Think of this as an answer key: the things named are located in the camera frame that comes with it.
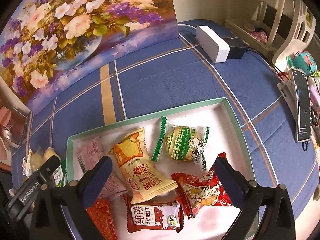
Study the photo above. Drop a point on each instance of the black power adapter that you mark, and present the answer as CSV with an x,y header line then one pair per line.
x,y
237,47

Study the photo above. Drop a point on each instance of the teal toy figure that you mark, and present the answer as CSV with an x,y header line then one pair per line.
x,y
304,61

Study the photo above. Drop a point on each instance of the black smartphone on stand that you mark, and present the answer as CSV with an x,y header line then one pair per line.
x,y
303,105

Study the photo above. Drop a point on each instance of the red white milk biscuit packet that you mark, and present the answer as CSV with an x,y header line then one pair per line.
x,y
151,215

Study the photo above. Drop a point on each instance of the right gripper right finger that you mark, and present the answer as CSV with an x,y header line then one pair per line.
x,y
269,208

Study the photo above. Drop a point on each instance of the beige orange egg roll packet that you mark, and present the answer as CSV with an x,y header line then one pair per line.
x,y
140,174

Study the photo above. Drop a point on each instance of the round green cake packet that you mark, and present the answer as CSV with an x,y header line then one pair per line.
x,y
182,143

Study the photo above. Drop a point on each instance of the white phone stand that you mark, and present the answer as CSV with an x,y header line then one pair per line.
x,y
287,91

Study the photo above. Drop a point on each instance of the long red snack packet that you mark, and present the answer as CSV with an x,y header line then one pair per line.
x,y
101,216

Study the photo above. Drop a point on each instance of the white wooden shelf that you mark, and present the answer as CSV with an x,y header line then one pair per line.
x,y
275,28

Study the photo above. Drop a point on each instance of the white green cracker packet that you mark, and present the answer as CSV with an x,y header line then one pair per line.
x,y
26,166

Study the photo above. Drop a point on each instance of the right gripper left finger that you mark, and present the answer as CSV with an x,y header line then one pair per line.
x,y
77,196

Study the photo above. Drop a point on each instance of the pink snack packet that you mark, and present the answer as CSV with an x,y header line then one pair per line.
x,y
90,155

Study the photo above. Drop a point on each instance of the green white biscuit packet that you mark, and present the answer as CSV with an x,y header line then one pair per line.
x,y
60,175

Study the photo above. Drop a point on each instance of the white rectangular device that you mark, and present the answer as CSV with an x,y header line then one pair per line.
x,y
215,47

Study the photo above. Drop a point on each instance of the pink wrapped flower bouquet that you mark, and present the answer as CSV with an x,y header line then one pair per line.
x,y
13,132

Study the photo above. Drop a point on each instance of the red crisps bag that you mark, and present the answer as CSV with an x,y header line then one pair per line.
x,y
193,193

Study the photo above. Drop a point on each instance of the blue plaid tablecloth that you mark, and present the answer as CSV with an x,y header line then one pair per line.
x,y
178,72

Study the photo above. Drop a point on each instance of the clear round bun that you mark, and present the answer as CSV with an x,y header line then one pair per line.
x,y
36,159

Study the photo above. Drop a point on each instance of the yellow jelly cup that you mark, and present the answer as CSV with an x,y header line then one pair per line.
x,y
49,152

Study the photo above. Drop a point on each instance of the floral oil painting canvas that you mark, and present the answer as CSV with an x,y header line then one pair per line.
x,y
48,45

